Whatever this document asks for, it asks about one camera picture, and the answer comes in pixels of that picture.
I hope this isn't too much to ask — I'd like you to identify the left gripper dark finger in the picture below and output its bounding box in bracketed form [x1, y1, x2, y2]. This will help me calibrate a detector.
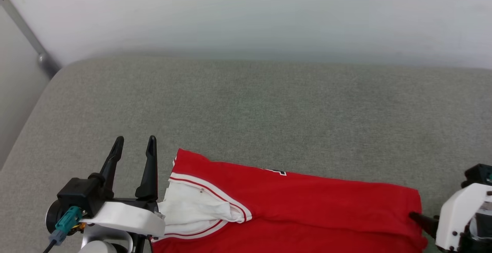
[135, 135, 159, 202]
[98, 136, 125, 200]

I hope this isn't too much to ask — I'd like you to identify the red and white jersey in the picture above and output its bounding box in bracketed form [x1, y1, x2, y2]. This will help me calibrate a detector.
[151, 148, 429, 253]

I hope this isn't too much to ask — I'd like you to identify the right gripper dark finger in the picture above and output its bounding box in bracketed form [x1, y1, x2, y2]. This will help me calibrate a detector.
[409, 212, 439, 239]

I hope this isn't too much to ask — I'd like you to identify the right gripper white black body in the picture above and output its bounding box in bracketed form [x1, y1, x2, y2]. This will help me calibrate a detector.
[435, 183, 492, 253]

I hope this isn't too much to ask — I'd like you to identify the grey metal wall rail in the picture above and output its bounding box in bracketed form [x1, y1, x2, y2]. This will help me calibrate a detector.
[0, 0, 62, 79]

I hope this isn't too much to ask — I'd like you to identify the teal cable connector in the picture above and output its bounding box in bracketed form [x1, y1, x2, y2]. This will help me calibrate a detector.
[48, 206, 83, 246]

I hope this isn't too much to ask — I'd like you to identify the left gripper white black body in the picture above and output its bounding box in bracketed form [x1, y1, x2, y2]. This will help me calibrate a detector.
[82, 198, 166, 253]

